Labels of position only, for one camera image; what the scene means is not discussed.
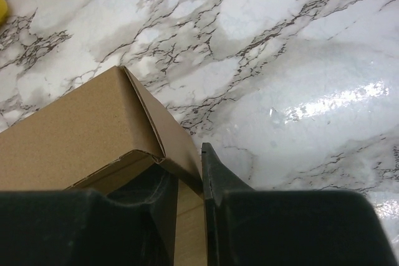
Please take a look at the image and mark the brown cardboard box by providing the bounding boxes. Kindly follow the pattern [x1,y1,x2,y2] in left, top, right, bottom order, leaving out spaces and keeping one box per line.
[0,65,208,266]

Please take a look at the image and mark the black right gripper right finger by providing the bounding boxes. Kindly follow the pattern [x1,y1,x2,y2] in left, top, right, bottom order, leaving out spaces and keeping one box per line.
[201,143,393,265]

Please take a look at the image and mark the yellow plastic shopping basket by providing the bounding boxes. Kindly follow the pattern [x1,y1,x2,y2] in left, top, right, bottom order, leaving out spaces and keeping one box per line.
[0,0,8,24]

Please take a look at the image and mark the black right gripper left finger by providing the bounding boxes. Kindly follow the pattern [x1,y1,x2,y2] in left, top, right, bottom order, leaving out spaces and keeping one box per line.
[1,165,178,265]

